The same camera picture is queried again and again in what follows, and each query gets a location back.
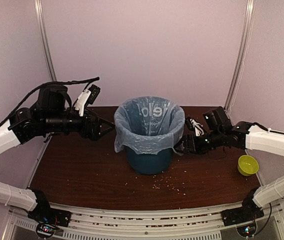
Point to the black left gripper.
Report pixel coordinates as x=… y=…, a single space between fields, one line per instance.
x=93 y=134

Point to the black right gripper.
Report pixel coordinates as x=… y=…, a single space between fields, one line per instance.
x=187 y=138

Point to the translucent grey plastic bag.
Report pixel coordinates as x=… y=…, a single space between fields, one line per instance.
x=148 y=125

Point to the teal plastic trash bin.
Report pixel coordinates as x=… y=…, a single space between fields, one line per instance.
x=149 y=164

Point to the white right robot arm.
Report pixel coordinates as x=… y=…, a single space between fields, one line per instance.
x=246 y=136

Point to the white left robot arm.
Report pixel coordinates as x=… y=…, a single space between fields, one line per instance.
x=25 y=125

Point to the yellow plastic bowl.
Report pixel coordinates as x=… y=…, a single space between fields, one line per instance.
x=247 y=165

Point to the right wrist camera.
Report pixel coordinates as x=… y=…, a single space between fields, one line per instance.
x=216 y=120

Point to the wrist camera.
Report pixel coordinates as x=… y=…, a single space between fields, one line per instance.
x=216 y=120
x=55 y=99

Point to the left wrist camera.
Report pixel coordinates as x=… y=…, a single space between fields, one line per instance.
x=55 y=99

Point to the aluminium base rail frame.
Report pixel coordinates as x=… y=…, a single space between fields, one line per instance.
x=202 y=223

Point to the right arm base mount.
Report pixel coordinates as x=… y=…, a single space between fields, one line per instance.
x=248 y=212

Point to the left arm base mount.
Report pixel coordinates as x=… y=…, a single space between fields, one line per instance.
x=49 y=219

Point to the left aluminium corner post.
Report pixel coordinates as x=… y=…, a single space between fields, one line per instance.
x=44 y=38

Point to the aluminium corner post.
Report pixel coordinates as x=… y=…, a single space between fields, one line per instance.
x=44 y=38
x=243 y=47

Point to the right aluminium corner post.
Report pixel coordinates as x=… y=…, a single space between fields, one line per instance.
x=243 y=47

